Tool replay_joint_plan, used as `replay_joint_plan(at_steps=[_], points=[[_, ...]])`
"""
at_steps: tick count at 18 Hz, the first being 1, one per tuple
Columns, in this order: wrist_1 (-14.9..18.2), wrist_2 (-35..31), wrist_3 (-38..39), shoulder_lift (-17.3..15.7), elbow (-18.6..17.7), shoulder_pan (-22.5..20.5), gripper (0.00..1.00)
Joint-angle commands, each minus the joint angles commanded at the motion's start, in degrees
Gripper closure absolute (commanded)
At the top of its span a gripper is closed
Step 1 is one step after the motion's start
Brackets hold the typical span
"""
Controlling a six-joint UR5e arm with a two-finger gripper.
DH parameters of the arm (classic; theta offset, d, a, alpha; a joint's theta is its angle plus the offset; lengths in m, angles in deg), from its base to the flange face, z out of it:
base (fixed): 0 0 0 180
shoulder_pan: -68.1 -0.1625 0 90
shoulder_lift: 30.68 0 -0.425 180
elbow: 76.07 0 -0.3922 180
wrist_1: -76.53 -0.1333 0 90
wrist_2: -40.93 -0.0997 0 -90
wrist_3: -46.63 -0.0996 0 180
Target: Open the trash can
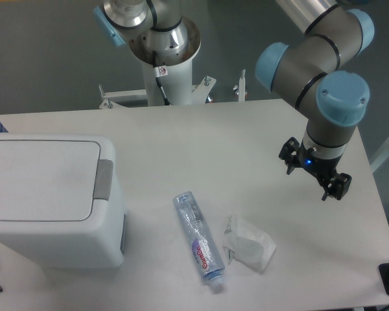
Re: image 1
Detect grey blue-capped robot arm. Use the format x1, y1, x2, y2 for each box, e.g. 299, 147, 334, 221
93, 1, 375, 200

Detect crumpled white plastic wrapper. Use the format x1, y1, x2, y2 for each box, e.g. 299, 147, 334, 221
222, 214, 276, 273

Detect white metal clamp bracket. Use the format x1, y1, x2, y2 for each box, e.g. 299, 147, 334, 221
233, 69, 248, 102

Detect black cable on pedestal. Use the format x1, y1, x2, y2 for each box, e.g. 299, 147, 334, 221
151, 50, 172, 106

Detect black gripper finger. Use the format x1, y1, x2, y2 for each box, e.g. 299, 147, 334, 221
322, 173, 352, 201
278, 137, 301, 175

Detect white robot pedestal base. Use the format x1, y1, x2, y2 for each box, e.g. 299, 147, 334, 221
99, 17, 217, 109

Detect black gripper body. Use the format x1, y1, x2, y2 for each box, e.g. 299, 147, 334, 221
298, 146, 342, 181

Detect clear plastic water bottle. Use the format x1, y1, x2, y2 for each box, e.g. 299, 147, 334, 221
172, 191, 225, 294

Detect white push-lid trash can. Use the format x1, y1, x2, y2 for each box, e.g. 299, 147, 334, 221
0, 133, 127, 269

